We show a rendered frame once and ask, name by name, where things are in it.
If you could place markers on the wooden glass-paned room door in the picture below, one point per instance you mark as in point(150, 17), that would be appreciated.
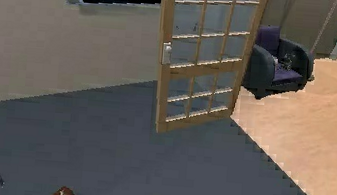
point(164, 95)

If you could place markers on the dark grey armchair purple cushions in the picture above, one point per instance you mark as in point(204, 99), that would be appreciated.
point(262, 66)

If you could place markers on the small grey object on armchair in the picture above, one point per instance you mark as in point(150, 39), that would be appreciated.
point(287, 61)

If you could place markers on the small dark object on floor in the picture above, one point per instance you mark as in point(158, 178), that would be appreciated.
point(0, 180)

